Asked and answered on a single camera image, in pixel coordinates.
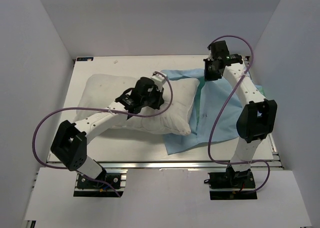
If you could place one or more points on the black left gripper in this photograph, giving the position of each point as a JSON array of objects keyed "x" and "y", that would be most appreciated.
[{"x": 160, "y": 100}]

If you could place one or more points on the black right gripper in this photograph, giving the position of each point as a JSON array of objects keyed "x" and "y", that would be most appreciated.
[{"x": 208, "y": 76}]

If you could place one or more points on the blue green satin pillowcase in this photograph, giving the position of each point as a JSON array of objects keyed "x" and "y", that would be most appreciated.
[{"x": 209, "y": 98}]

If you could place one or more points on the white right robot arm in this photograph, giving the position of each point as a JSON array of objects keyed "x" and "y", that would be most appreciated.
[{"x": 258, "y": 115}]

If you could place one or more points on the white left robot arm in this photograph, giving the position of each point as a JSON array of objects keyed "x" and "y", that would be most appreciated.
[{"x": 70, "y": 142}]

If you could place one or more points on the aluminium front table rail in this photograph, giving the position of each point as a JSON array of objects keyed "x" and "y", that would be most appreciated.
[{"x": 161, "y": 165}]

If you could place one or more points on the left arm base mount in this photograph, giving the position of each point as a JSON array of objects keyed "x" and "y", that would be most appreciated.
[{"x": 107, "y": 185}]

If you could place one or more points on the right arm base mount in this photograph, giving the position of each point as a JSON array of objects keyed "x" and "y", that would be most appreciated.
[{"x": 231, "y": 185}]

